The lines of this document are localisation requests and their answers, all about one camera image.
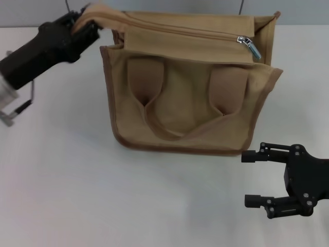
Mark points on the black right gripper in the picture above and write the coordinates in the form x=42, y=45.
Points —
x=306, y=180

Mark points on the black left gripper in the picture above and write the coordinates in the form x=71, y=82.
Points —
x=46, y=49

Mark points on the khaki canvas food bag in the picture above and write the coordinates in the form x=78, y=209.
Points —
x=180, y=103

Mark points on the silver metal zipper pull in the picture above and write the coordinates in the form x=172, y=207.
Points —
x=253, y=49

